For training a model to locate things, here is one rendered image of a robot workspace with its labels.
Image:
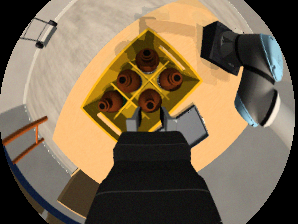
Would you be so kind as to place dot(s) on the yellow crate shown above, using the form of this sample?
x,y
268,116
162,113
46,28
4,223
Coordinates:
x,y
125,60

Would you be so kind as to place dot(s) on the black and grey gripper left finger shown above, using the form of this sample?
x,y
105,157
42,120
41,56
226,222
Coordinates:
x,y
133,123

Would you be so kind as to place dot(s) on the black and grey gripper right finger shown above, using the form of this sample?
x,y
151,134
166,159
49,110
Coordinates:
x,y
169,123

